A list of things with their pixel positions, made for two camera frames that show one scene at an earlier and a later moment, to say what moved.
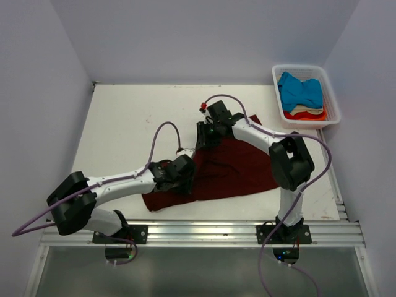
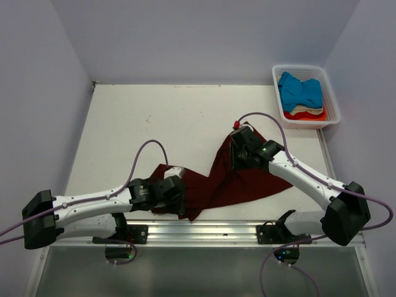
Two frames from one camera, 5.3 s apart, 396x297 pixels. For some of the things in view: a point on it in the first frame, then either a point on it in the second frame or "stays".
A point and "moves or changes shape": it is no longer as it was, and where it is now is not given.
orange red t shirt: x=306 y=116 stays
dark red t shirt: x=241 y=164 moves or changes shape
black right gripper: x=203 y=140 -> x=236 y=164
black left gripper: x=186 y=187 -> x=177 y=206
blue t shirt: x=307 y=92 stays
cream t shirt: x=310 y=109 stays
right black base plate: x=298 y=234 stays
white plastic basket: x=330 y=97 stays
